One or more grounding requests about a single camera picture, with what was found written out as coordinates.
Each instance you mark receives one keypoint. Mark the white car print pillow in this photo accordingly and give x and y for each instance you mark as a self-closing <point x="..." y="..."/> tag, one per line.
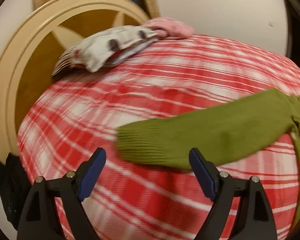
<point x="107" y="48"/>

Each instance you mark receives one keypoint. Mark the pink pillow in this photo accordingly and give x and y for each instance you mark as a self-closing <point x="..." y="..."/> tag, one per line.
<point x="169" y="28"/>

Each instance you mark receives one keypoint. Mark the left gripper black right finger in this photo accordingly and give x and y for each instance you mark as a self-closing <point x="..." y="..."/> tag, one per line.
<point x="254" y="217"/>

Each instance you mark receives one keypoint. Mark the white wall switch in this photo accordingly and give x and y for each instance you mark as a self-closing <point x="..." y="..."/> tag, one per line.
<point x="270" y="24"/>

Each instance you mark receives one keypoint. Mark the red white plaid bedsheet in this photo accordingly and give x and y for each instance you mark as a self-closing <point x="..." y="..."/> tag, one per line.
<point x="83" y="111"/>

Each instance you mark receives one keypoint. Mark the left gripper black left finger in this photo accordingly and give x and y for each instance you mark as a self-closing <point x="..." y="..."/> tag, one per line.
<point x="39" y="218"/>

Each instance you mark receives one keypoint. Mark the cream wooden headboard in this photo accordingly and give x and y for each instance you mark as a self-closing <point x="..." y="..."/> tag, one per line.
<point x="27" y="62"/>

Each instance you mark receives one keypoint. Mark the black bedside object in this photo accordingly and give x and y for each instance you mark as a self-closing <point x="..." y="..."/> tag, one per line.
<point x="14" y="188"/>

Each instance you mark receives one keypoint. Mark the green striped knit sweater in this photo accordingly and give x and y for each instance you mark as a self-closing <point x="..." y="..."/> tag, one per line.
<point x="224" y="133"/>

